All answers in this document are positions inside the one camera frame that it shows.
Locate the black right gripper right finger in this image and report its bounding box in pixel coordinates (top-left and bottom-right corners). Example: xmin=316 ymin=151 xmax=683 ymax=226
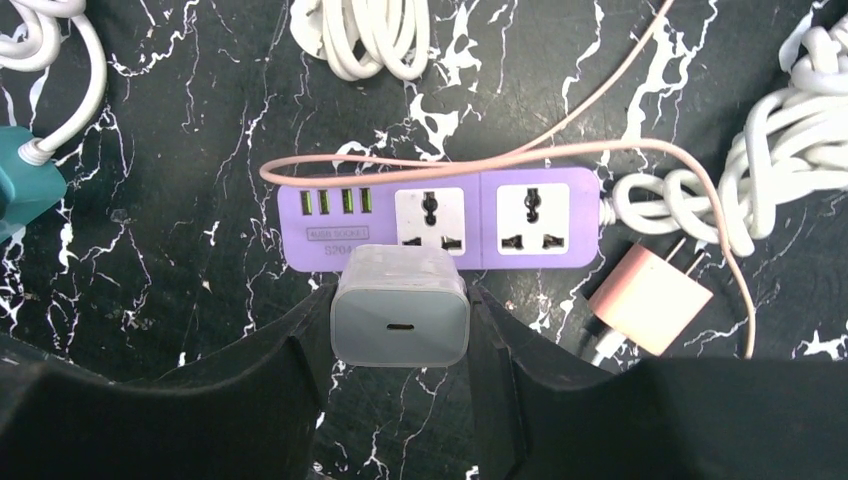
xmin=467 ymin=287 xmax=847 ymax=479

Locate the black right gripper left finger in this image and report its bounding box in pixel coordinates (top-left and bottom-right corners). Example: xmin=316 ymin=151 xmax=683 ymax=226
xmin=1 ymin=286 xmax=335 ymax=479

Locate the beige small plug adapter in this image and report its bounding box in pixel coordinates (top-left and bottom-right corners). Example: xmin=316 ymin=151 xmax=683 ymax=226
xmin=588 ymin=239 xmax=713 ymax=366

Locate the small white cube charger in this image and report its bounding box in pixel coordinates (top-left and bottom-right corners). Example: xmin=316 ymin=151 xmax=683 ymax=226
xmin=330 ymin=245 xmax=471 ymax=368

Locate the purple power strip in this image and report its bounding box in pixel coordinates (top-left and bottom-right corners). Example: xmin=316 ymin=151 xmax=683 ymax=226
xmin=277 ymin=167 xmax=601 ymax=272

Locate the teal power strip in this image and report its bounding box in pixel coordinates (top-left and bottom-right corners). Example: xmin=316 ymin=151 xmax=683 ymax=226
xmin=1 ymin=126 xmax=67 ymax=242

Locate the thin pink charging cable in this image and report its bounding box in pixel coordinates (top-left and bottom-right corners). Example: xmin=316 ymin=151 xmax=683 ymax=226
xmin=258 ymin=0 xmax=758 ymax=360

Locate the white coiled cable at back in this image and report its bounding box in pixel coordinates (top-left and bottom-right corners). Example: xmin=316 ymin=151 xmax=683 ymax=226
xmin=599 ymin=16 xmax=848 ymax=258

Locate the white cable of purple strip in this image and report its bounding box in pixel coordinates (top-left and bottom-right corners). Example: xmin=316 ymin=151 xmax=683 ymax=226
xmin=289 ymin=0 xmax=432 ymax=82

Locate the white cable of teal strip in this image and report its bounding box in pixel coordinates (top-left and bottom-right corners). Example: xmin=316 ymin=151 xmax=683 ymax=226
xmin=0 ymin=0 xmax=109 ymax=167

